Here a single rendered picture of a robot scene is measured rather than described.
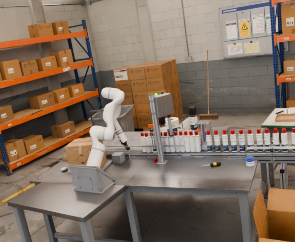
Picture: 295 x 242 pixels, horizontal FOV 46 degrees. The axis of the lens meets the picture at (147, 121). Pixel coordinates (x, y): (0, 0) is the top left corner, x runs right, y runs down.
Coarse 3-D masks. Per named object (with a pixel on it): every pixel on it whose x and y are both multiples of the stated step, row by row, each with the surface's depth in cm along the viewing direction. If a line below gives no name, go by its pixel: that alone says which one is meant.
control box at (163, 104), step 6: (156, 96) 320; (162, 96) 318; (168, 96) 322; (156, 102) 316; (162, 102) 319; (168, 102) 323; (156, 108) 319; (162, 108) 320; (168, 108) 323; (156, 114) 322; (162, 114) 321; (168, 114) 325
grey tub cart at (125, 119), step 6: (126, 108) 643; (132, 108) 625; (90, 114) 571; (96, 114) 614; (102, 114) 639; (120, 114) 648; (126, 114) 587; (132, 114) 635; (90, 120) 579; (96, 120) 576; (102, 120) 577; (120, 120) 573; (126, 120) 597; (132, 120) 636; (102, 126) 581; (120, 126) 574; (126, 126) 595; (132, 126) 636
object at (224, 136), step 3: (225, 132) 317; (222, 135) 318; (225, 135) 317; (222, 138) 320; (225, 138) 317; (225, 141) 318; (225, 144) 319; (225, 147) 320; (228, 147) 321; (225, 150) 321; (228, 150) 321
